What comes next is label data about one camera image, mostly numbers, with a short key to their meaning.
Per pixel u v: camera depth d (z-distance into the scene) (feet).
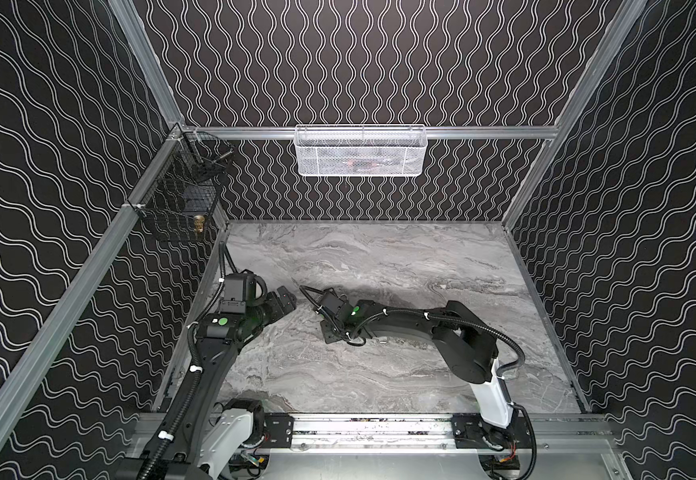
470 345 1.67
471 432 2.43
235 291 1.94
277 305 2.26
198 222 2.69
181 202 3.08
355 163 3.16
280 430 2.41
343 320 2.27
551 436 4.80
